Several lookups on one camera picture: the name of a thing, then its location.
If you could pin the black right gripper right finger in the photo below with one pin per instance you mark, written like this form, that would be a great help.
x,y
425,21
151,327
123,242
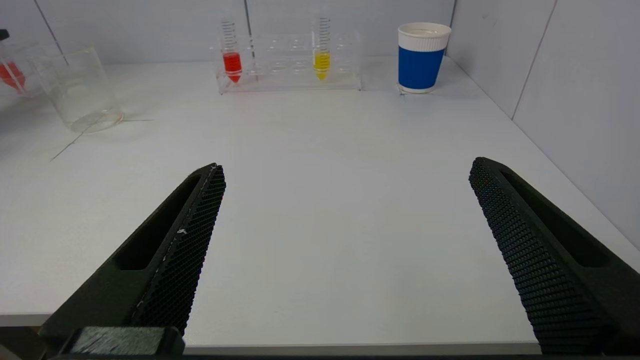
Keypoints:
x,y
560,260

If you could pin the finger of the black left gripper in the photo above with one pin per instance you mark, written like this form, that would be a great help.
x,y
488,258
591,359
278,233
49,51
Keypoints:
x,y
3,34

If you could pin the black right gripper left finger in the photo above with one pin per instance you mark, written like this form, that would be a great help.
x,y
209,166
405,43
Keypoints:
x,y
175,250

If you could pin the test tube with orange pigment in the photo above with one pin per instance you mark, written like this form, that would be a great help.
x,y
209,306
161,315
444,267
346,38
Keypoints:
x,y
12,75

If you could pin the test tube with yellow pigment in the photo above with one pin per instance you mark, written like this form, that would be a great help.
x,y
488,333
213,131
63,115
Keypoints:
x,y
321,62

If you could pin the clear acrylic test tube rack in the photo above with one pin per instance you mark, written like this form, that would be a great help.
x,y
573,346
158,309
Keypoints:
x,y
22,50
290,60

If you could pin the clear glass beaker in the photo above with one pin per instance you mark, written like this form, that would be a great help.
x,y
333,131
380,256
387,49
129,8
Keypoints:
x,y
80,90

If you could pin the test tube with red pigment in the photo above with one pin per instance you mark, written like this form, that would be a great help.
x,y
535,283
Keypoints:
x,y
232,62

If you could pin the blue sleeve white paper cup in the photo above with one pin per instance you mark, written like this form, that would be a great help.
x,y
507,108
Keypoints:
x,y
420,62

